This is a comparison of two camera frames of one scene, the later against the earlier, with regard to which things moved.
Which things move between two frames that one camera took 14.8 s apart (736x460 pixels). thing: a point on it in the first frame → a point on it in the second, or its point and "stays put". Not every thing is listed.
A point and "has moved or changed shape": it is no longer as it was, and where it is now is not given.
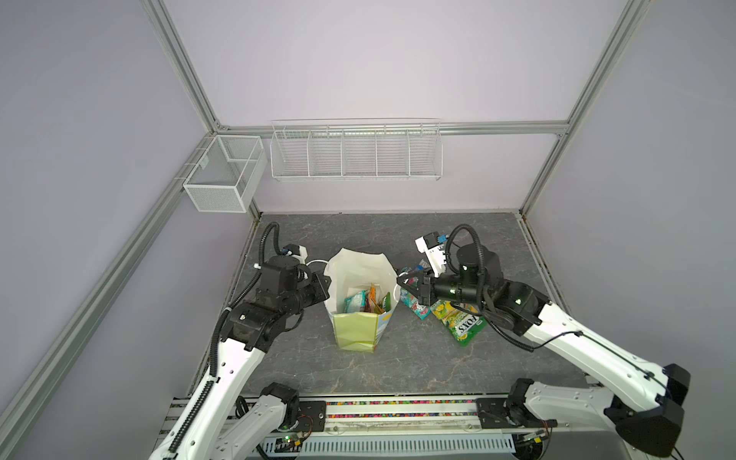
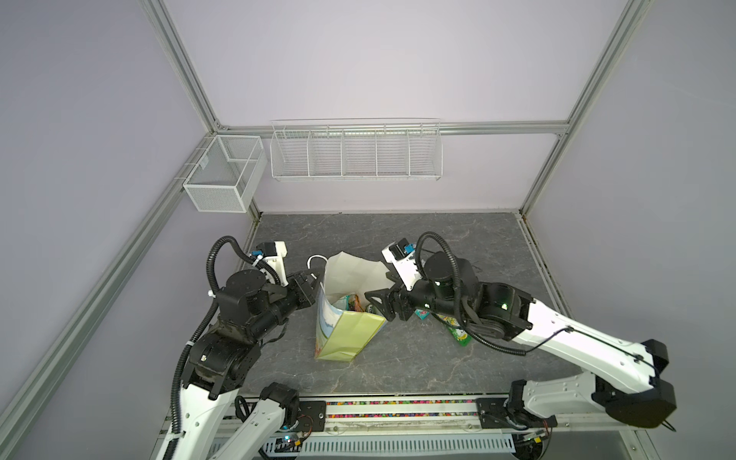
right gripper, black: x=425 y=289 → x=400 y=294
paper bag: x=363 y=295 has moved or changed shape
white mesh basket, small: x=226 y=174 stays put
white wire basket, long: x=356 y=149 stays put
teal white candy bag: x=356 y=302 has moved or changed shape
